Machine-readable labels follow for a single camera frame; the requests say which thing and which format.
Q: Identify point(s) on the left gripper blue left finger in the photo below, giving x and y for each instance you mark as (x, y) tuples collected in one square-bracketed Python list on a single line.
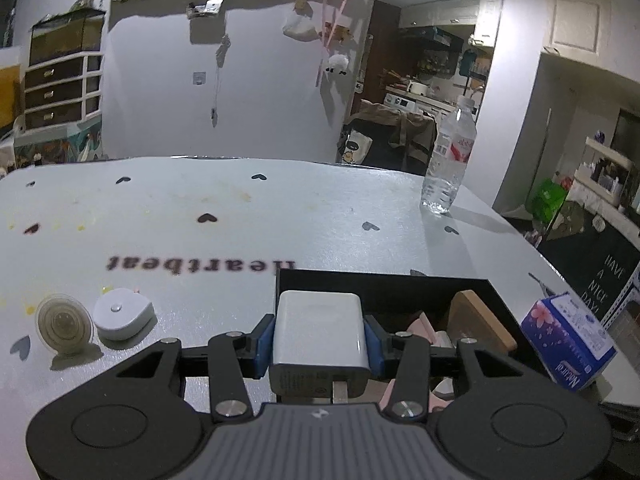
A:
[(232, 358)]

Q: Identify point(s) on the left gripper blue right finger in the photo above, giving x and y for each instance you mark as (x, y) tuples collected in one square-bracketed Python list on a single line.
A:
[(384, 352)]

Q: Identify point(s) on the pink scissors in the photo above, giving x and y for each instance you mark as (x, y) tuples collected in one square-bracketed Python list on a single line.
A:
[(409, 395)]

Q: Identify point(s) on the black storage box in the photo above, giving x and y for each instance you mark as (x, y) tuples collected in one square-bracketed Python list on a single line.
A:
[(487, 384)]

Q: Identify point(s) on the carved wooden square block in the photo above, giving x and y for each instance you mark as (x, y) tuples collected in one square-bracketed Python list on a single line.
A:
[(469, 317)]

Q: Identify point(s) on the white power adapter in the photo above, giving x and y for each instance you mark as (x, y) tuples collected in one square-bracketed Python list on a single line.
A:
[(318, 340)]

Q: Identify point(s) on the white tape measure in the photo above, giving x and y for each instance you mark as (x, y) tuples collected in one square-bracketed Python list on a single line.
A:
[(121, 313)]

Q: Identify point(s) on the blue tissue pack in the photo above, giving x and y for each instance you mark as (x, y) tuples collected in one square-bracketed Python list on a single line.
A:
[(571, 343)]

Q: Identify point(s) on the clear plastic water bottle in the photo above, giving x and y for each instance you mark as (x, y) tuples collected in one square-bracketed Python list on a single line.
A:
[(454, 143)]

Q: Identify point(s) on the green shopping bag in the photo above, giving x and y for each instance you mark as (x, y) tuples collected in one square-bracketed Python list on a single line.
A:
[(547, 201)]

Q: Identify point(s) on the small white plush sheep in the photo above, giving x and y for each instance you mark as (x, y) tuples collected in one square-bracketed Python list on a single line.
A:
[(337, 64)]

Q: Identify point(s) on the white drawer unit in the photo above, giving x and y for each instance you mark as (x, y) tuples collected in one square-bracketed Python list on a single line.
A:
[(63, 91)]

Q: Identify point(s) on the white hanging bag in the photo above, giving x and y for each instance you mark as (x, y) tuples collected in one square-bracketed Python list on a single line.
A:
[(299, 27)]

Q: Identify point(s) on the glass fish tank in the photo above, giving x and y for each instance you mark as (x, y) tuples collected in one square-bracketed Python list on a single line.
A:
[(65, 34)]

